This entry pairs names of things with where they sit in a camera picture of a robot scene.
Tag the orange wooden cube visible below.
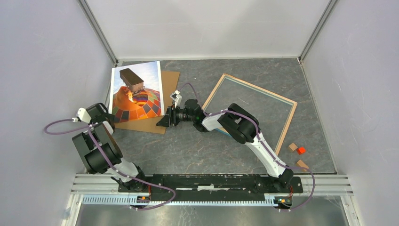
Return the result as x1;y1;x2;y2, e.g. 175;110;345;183
296;147;306;155

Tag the left corner aluminium profile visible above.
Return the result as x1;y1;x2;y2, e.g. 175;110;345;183
77;0;119;66

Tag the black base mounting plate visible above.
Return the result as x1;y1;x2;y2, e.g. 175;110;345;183
118;174;303;202

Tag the toothed cable duct strip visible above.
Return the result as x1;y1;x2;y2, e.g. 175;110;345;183
82;194;278;207

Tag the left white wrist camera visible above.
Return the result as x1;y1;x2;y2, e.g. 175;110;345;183
76;108;91;124

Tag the tan wooden cube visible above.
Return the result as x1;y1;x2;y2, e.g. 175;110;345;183
287;143;298;152

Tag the right corner aluminium profile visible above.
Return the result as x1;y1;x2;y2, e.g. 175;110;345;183
298;0;339;64

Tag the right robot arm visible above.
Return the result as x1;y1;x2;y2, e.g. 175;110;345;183
156;99;294;192

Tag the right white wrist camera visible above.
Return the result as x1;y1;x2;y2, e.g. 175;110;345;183
170;89;182;107

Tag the hot air balloon photo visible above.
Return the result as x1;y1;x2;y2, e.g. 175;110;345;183
108;61;165;123

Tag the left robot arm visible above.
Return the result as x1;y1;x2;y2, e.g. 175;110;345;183
72;103;148;192

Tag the corner aluminium profile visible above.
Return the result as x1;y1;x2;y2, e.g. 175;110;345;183
77;0;119;66
298;0;339;64

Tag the aluminium rail frame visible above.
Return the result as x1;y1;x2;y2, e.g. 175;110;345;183
62;174;355;226

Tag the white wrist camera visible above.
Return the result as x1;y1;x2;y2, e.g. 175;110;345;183
170;89;182;107
76;108;91;124

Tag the wooden picture frame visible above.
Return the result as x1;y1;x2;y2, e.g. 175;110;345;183
202;73;297;154

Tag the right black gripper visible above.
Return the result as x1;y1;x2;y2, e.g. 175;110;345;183
156;104;195;129

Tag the brown cardboard backing board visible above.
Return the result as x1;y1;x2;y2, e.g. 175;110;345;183
115;71;180;134

